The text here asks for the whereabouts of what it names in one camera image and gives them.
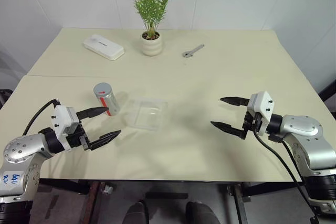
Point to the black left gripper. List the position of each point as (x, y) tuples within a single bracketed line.
[(78, 140)]

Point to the black object beside table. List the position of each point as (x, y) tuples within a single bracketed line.
[(4, 98)]

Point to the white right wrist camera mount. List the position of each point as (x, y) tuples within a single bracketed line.
[(262, 106)]

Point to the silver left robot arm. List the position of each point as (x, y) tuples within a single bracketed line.
[(18, 150)]

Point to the green palm plant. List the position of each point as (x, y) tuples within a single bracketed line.
[(151, 6)]

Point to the cream ribbed plant pot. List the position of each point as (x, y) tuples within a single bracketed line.
[(152, 47)]

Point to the rusty metal table leg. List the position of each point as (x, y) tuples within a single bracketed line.
[(239, 203), (90, 200)]

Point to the white rectangular box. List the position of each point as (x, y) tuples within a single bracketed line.
[(103, 47)]

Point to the black metal frame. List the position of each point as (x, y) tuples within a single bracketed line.
[(328, 95)]

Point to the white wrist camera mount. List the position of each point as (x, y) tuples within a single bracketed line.
[(262, 106), (61, 121)]

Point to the grey red canister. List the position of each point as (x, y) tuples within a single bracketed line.
[(110, 103)]

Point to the clear plastic container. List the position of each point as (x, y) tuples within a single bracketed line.
[(147, 115)]

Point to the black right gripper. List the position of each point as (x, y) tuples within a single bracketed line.
[(252, 123)]

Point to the dark rounded shape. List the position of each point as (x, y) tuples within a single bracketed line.
[(200, 213), (135, 213)]

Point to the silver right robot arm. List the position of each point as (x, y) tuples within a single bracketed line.
[(302, 127)]

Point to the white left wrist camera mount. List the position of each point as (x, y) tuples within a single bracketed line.
[(61, 121)]

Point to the silver adjustable wrench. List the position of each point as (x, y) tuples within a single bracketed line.
[(193, 50)]

